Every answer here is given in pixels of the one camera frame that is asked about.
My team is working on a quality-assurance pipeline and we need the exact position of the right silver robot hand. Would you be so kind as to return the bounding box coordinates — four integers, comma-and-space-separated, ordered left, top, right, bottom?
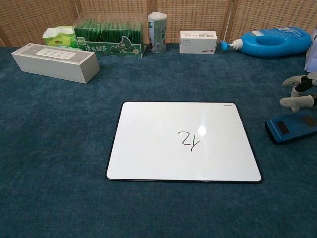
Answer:
279, 73, 317, 112

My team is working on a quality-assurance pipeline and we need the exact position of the blue whiteboard eraser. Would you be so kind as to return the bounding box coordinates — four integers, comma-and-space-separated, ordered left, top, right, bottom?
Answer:
264, 109, 317, 145

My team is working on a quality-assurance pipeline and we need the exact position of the white dry-erase board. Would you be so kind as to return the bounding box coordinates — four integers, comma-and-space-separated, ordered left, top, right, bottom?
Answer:
106, 101, 263, 184

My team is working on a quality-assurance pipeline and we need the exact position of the pale blue paper bag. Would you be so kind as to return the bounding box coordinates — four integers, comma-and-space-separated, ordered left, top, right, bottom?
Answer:
304, 32, 317, 74

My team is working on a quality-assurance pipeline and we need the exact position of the blue pump detergent bottle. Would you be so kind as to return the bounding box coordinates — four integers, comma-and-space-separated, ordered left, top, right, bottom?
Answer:
220, 25, 313, 60

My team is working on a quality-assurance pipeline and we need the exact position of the small white carton box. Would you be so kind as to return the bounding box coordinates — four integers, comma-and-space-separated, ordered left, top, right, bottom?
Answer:
179, 30, 218, 54

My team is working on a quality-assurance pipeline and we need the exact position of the woven rattan folding screen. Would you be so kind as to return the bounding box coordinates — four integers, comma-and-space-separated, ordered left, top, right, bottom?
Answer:
0, 0, 317, 48

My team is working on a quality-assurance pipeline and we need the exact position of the white-lidded cylindrical canister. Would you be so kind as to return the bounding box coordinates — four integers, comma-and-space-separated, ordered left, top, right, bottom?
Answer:
148, 11, 168, 53

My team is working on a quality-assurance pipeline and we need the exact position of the clear green tea bag box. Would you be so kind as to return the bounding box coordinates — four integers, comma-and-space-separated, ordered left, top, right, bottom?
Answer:
73, 19, 144, 58

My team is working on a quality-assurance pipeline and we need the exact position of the green tissue pack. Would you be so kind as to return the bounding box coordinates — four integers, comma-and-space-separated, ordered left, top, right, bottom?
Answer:
42, 25, 77, 48

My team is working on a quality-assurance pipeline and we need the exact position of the white rectangular speaker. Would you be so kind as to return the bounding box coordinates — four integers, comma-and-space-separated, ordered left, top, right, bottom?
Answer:
11, 43, 101, 85

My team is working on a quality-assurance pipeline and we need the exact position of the teal table mat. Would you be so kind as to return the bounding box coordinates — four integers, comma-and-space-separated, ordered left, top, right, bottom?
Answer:
0, 42, 317, 238

